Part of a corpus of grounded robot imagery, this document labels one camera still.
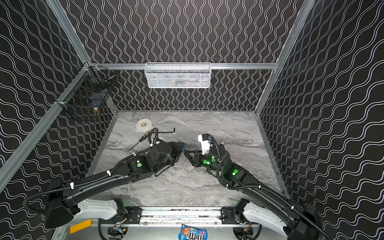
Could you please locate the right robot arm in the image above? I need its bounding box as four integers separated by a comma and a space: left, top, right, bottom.
185, 145, 331, 240

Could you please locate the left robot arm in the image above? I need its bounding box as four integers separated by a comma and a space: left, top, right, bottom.
23, 141, 186, 229

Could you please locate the yellow black screwdriver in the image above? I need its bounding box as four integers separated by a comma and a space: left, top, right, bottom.
128, 132, 150, 151

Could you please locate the white tape roll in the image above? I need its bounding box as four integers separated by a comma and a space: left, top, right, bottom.
136, 119, 153, 132

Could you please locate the M&M's candy bag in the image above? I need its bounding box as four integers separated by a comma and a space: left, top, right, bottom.
178, 224, 208, 240

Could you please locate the brass item in basket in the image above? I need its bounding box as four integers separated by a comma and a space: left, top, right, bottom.
93, 108, 100, 120

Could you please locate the yellow block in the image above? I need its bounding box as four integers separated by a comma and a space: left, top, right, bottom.
70, 219, 93, 234

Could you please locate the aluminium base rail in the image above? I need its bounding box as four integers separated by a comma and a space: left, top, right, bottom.
98, 206, 301, 226

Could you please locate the white wire mesh basket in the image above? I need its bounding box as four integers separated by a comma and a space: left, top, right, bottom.
145, 62, 212, 89

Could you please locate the black wire basket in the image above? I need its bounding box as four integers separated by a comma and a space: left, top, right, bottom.
60, 66, 118, 122

